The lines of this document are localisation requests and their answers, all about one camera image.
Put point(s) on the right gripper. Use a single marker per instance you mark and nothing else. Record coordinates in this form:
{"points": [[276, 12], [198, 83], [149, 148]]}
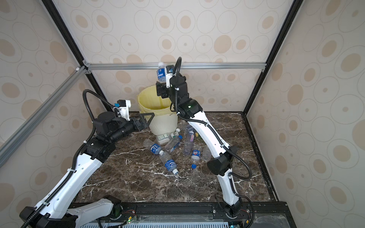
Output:
{"points": [[161, 88]]}

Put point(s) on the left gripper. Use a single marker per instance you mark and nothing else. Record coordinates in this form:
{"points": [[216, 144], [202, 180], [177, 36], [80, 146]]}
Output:
{"points": [[146, 124]]}

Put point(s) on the pocari bottle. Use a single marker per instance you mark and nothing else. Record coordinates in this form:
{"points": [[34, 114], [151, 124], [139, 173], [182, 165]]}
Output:
{"points": [[168, 162], [161, 72]]}

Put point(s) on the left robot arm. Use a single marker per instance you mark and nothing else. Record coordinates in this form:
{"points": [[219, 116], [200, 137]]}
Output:
{"points": [[52, 209]]}

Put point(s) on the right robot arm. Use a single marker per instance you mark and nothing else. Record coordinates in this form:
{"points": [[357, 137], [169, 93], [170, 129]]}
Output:
{"points": [[226, 163]]}

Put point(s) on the white plastic waste bin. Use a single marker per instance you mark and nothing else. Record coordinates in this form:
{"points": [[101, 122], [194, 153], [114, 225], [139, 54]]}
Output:
{"points": [[163, 124]]}

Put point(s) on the yellow bin liner bag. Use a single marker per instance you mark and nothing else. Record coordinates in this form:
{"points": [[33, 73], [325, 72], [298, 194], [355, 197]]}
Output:
{"points": [[150, 102]]}

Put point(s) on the clear bottle blue label upper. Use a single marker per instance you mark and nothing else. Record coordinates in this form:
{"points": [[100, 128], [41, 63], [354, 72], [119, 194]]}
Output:
{"points": [[152, 146]]}

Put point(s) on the clear bottle blue cap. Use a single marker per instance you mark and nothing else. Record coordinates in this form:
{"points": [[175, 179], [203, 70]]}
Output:
{"points": [[173, 144]]}

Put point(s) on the soda water bottle blue cap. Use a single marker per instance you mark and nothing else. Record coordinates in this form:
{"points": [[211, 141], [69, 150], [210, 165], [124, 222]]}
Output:
{"points": [[189, 128]]}

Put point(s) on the clear bottle purple label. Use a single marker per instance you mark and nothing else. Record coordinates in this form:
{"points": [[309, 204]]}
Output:
{"points": [[189, 142]]}

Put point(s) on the Pepsi bottle blue cap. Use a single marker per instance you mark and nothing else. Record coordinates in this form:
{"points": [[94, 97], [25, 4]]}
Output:
{"points": [[196, 156]]}

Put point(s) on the clear bottle pale green cap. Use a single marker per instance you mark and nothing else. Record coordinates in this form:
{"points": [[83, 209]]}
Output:
{"points": [[206, 154]]}

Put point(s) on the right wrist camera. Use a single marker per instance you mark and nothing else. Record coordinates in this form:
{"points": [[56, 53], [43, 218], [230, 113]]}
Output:
{"points": [[169, 72]]}

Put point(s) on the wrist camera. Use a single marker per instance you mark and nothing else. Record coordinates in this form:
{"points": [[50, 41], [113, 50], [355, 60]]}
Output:
{"points": [[121, 109], [169, 72]]}

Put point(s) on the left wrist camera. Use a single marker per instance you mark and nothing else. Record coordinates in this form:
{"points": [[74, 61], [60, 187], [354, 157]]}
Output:
{"points": [[121, 109]]}

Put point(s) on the black frame post left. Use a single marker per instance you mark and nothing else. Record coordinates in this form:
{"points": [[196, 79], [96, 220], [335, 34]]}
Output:
{"points": [[72, 45]]}

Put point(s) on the black frame post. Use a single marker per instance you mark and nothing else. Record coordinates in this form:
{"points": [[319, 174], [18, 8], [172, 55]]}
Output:
{"points": [[72, 45], [295, 7]]}

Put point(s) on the aluminium rail left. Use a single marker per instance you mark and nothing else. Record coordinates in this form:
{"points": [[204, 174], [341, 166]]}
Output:
{"points": [[16, 140]]}

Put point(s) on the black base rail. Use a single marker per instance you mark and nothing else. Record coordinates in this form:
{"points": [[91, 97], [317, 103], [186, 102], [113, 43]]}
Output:
{"points": [[217, 214]]}

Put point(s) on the black frame post right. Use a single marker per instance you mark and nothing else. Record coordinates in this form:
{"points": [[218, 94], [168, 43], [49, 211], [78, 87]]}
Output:
{"points": [[295, 7]]}

